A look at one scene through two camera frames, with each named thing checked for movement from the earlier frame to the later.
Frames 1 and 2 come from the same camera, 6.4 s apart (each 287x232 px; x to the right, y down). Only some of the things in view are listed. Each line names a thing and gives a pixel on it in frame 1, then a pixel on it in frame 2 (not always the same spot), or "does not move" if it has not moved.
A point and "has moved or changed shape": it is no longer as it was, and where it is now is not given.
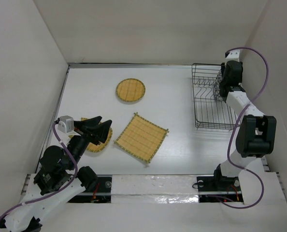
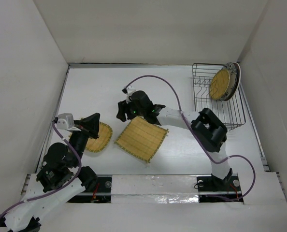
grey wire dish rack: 209,113 does not move
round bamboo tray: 130,90 -> 219,84
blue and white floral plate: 217,86 has moved or changed shape
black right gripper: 223,65 -> 123,107
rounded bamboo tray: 93,148 does not move
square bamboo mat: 142,137 does not move
